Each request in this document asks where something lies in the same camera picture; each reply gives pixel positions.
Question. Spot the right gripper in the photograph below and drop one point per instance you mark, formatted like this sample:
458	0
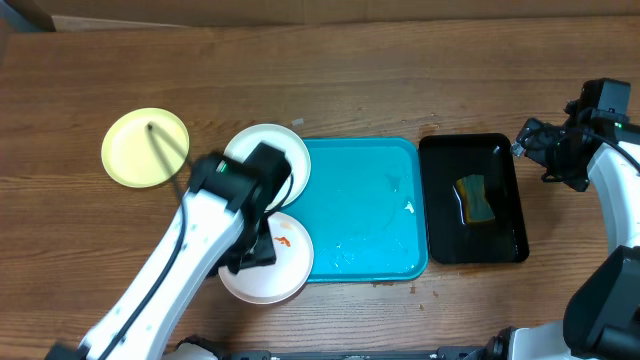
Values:
539	154

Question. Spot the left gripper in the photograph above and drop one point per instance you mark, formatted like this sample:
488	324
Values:
265	249

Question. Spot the white plate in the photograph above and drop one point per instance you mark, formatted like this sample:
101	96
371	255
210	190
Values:
274	283
284	139

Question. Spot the green yellow scrub sponge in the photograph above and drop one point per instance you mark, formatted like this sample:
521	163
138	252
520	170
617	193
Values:
475	208

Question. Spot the yellow green rimmed plate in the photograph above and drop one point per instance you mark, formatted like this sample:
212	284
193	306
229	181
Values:
145	147

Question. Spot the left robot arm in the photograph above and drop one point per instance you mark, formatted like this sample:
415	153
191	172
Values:
218	223

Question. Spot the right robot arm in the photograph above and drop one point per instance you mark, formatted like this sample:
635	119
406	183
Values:
596	146

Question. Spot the teal plastic tray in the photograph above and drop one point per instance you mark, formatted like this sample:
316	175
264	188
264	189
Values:
363	208

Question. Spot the black plastic tray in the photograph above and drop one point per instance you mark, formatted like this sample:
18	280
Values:
446	158

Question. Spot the small tape piece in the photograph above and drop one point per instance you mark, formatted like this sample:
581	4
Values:
298	121

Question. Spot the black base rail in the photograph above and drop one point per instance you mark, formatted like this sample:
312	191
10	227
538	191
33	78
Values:
442	353

